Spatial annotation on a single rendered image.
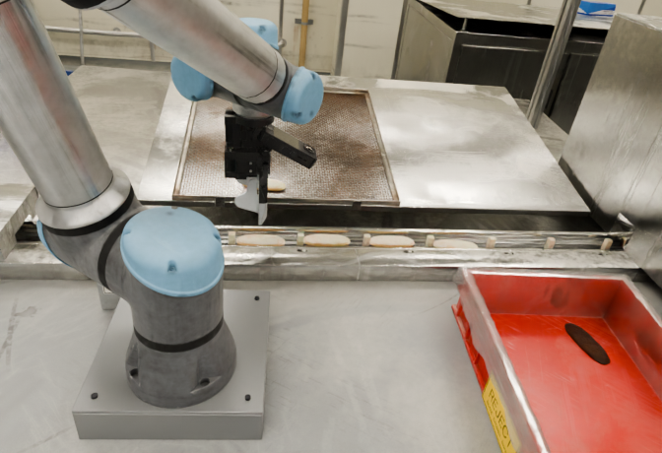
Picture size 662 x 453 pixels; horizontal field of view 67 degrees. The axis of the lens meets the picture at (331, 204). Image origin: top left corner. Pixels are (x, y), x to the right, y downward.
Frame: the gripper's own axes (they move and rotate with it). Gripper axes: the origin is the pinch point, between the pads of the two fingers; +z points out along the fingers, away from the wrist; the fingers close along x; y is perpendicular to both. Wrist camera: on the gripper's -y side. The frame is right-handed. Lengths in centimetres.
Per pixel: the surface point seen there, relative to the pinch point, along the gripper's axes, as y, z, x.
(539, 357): -48, 11, 29
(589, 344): -58, 10, 27
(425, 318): -29.9, 11.6, 19.1
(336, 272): -14.2, 9.0, 8.8
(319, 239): -11.6, 7.4, 0.2
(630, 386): -61, 12, 36
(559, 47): -97, -17, -75
